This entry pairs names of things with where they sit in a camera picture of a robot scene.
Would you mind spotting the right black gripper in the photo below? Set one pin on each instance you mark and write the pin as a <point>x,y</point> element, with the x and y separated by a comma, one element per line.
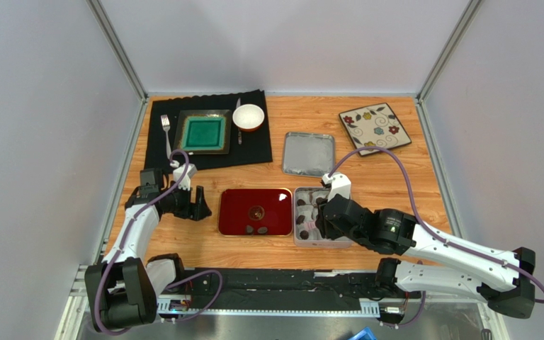
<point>330,218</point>

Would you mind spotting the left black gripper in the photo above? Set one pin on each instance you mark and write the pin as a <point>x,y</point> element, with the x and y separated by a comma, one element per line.
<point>196,211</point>

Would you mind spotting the pink handled metal tongs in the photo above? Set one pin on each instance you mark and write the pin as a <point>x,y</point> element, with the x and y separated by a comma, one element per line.
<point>310,226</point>

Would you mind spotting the silver tin with paper cups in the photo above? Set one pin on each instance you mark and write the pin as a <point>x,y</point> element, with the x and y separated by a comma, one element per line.
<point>305,212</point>

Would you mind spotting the red lacquer tray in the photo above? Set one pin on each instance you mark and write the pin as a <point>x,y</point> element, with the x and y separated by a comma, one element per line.
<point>257,207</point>

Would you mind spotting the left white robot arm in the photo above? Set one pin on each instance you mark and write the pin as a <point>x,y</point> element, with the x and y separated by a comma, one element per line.
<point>122,289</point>

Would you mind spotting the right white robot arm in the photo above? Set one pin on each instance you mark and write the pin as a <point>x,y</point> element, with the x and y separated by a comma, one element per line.
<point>418,258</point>

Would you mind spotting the silver tin lid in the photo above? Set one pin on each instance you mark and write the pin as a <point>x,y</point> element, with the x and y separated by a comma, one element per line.
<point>308,154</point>

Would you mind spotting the green square plate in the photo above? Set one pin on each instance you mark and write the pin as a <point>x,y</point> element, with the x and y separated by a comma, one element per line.
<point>203,131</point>

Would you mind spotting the black cloth placemat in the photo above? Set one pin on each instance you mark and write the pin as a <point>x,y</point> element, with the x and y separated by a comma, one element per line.
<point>256,146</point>

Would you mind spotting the silver fork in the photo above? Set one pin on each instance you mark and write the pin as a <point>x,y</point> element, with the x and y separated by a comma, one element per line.
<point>165,123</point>

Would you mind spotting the floral square plate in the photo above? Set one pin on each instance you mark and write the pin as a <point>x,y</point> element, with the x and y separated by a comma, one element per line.
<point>374,126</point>

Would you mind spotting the white bowl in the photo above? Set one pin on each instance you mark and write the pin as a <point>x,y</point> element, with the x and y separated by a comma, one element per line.
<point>248,117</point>

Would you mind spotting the silver knife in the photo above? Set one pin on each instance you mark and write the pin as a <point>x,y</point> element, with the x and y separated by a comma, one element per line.
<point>239,134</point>

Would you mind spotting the blue plastic bin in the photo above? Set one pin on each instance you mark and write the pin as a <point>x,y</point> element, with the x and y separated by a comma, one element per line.
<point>364,334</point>

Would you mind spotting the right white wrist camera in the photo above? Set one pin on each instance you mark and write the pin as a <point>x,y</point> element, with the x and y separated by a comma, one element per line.
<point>338,184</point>

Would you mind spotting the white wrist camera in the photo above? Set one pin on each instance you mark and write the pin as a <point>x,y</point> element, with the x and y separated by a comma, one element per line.
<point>338,184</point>
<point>182,175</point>

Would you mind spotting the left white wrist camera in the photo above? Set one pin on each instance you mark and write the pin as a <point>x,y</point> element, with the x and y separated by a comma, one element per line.
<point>182,175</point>

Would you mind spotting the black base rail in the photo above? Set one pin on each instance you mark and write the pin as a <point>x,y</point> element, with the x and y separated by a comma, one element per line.
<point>283,292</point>

